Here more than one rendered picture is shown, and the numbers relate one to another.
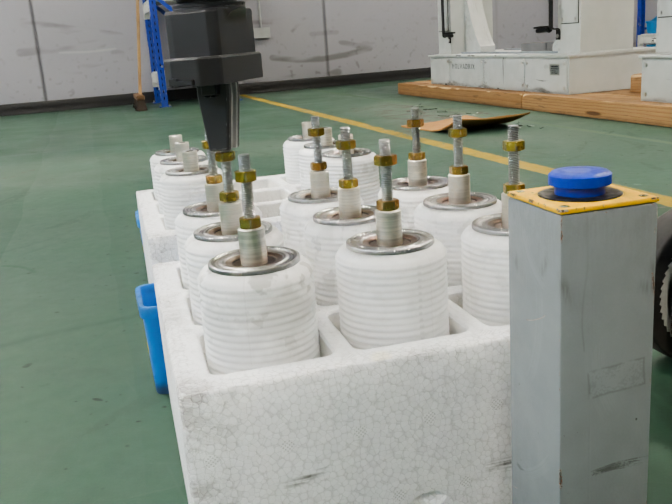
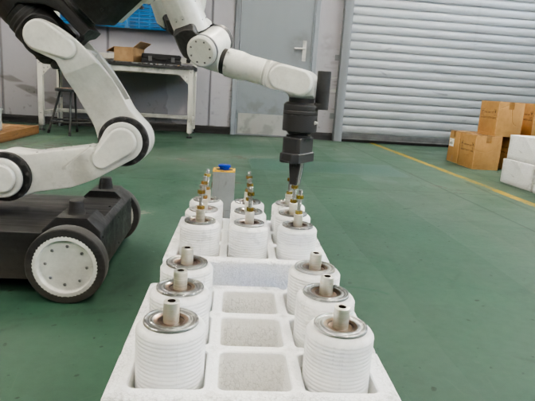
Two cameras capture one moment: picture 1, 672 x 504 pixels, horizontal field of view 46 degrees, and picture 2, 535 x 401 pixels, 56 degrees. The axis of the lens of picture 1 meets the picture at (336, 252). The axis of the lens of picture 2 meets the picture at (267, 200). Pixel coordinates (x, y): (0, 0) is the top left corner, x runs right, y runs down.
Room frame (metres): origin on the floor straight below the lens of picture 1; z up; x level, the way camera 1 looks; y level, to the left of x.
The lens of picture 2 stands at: (2.04, 0.27, 0.57)
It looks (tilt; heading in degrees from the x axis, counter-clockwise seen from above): 12 degrees down; 191
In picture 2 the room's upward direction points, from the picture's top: 4 degrees clockwise
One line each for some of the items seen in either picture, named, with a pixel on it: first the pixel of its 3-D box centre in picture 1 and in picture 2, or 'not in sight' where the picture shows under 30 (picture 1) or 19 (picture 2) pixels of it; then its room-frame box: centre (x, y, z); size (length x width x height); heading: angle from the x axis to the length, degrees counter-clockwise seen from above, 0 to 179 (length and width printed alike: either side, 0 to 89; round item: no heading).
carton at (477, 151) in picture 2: not in sight; (479, 150); (-2.84, 1.27, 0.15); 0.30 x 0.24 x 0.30; 15
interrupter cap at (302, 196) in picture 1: (320, 196); (249, 223); (0.88, 0.01, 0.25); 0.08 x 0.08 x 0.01
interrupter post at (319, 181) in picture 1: (320, 185); (249, 217); (0.88, 0.01, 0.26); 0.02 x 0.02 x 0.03
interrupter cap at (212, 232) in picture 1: (233, 231); (292, 213); (0.74, 0.10, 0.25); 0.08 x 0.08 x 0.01
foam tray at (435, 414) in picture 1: (360, 365); (244, 269); (0.77, -0.02, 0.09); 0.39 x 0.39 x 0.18; 15
